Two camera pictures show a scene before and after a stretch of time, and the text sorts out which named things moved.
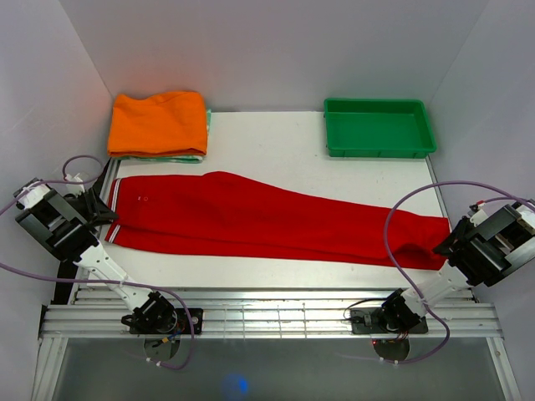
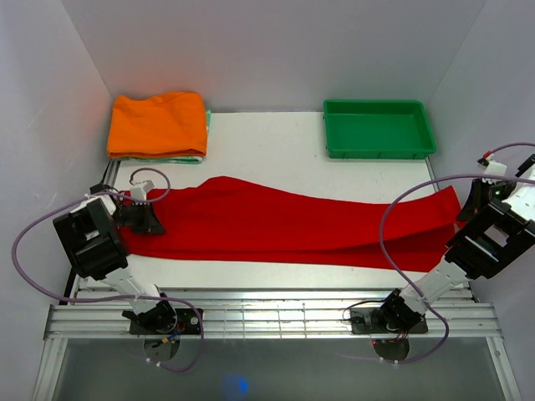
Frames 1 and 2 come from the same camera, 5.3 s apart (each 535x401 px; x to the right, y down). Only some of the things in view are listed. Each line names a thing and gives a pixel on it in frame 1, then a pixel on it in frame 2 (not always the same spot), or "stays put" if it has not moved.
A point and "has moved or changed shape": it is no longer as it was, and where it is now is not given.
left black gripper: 98,213 -> 150,224
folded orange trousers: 170,123 stays put
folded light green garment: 185,159 stays put
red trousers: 232,214 has moved or changed shape
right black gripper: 460,230 -> 473,203
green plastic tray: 378,128 stays put
